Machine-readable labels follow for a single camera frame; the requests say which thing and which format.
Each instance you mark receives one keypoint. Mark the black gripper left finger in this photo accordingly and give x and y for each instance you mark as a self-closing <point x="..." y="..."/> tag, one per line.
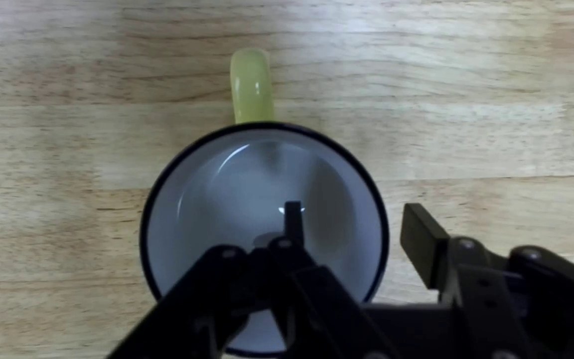
<point x="267" y="301"/>

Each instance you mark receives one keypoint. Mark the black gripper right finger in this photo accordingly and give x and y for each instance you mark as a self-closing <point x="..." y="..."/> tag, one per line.
<point x="498" y="293"/>

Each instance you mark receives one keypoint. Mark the yellow enamel cup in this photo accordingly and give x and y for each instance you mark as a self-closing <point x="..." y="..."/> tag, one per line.
<point x="263" y="227"/>

